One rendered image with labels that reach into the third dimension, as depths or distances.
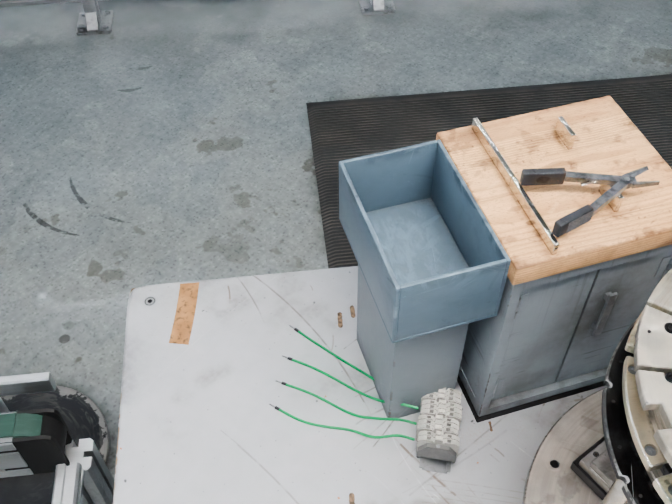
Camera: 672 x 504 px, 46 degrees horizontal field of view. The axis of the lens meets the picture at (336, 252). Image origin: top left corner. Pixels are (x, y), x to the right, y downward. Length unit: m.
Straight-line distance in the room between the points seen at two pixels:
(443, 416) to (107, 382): 1.18
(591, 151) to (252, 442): 0.48
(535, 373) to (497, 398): 0.05
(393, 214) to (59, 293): 1.41
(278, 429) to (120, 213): 1.43
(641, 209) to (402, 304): 0.25
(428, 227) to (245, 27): 2.12
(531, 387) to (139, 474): 0.45
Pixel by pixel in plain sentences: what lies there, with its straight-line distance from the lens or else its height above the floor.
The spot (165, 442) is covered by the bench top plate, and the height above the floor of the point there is 0.78.
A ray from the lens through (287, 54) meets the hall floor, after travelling 2.76.
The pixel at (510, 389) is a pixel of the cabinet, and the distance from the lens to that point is 0.93.
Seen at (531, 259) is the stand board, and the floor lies 1.07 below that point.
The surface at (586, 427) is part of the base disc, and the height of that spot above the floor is 0.80.
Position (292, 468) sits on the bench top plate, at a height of 0.78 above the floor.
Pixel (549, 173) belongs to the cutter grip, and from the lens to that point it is 0.76.
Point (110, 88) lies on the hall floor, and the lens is 2.71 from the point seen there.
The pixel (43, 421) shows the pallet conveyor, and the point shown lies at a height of 0.75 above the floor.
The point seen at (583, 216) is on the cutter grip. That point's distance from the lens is 0.73.
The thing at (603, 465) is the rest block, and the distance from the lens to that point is 0.89.
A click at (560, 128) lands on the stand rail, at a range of 0.84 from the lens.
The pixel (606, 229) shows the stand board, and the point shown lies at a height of 1.06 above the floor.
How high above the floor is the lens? 1.61
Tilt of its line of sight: 50 degrees down
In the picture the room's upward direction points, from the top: 1 degrees counter-clockwise
